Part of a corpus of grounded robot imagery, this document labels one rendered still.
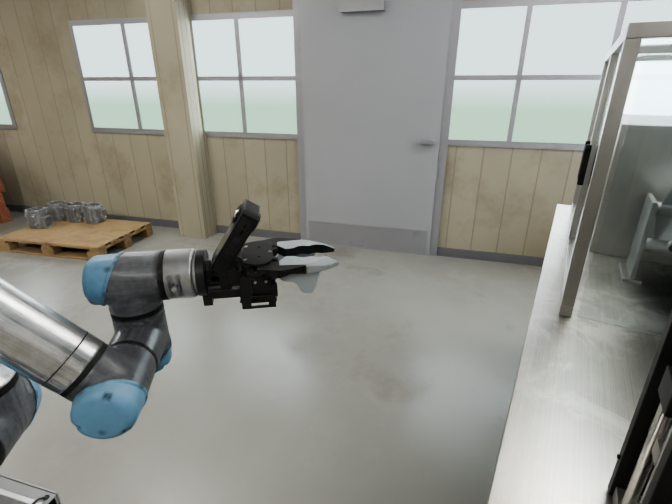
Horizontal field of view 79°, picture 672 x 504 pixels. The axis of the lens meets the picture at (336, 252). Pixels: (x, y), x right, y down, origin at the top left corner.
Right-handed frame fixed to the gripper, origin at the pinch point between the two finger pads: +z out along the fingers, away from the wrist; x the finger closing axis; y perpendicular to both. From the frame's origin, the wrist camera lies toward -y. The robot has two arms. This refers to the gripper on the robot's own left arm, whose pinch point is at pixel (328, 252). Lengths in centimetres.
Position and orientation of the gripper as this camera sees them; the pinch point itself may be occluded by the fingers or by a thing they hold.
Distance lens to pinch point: 64.5
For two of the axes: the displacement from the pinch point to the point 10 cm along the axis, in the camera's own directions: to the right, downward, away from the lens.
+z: 9.9, -0.6, 1.6
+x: 1.7, 5.0, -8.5
